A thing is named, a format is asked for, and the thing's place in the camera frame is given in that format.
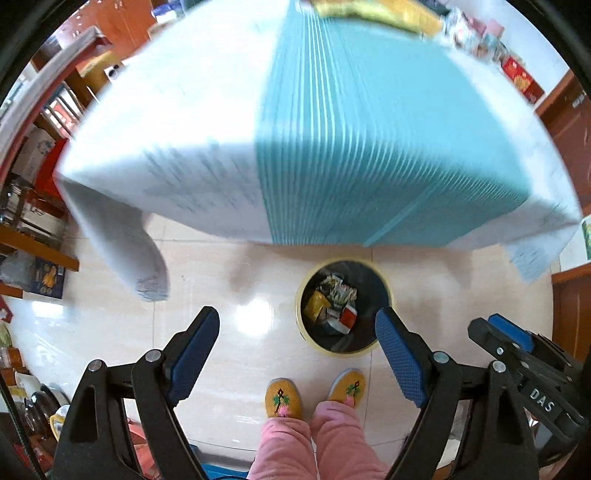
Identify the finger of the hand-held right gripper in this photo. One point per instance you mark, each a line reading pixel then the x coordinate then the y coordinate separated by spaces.
pixel 510 326
pixel 482 332

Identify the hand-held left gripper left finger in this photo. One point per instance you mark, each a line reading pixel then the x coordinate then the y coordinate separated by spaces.
pixel 191 357

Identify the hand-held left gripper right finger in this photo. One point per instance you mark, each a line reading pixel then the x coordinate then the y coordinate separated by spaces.
pixel 401 360

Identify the red snack packet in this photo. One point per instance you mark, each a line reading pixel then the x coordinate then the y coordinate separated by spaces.
pixel 349 317

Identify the dark bin with yellow rim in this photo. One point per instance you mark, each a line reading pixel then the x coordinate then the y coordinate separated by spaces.
pixel 364 288

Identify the orange brown small packet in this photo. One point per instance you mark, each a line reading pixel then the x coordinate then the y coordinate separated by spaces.
pixel 317 304

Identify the yellow embroidered slipper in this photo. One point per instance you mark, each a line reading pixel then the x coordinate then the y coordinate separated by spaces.
pixel 347 387
pixel 282 399

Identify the person's right leg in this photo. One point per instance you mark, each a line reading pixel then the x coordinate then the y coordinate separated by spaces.
pixel 344 443

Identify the person's leg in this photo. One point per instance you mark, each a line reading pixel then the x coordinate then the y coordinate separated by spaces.
pixel 344 443
pixel 284 447

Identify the person's left leg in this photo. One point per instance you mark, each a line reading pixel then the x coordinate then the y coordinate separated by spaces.
pixel 284 447

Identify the blue box with yellow print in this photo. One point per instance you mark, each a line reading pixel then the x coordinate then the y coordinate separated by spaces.
pixel 46 279

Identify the wooden door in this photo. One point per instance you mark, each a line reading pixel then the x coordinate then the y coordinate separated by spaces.
pixel 568 134

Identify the red gift box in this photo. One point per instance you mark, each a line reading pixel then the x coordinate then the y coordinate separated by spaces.
pixel 521 78

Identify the teal white printed tablecloth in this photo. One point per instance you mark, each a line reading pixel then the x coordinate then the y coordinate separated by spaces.
pixel 161 92

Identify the wooden wardrobe cabinet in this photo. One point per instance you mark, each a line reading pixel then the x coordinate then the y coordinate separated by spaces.
pixel 138 11

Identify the green wall poster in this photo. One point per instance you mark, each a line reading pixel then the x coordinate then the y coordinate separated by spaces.
pixel 585 237

